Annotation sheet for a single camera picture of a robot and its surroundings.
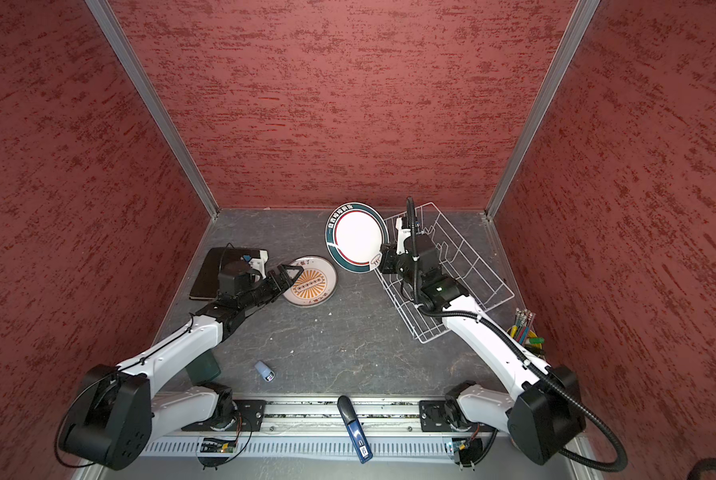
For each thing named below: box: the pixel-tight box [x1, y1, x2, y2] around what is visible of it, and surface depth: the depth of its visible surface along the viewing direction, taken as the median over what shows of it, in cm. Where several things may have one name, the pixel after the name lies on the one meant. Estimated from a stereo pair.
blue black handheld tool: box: [337, 395, 373, 464], surface depth 71 cm
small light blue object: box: [255, 361, 275, 383], surface depth 81 cm
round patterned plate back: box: [325, 202, 390, 274], surface depth 82 cm
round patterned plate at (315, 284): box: [282, 255, 338, 307], surface depth 100 cm
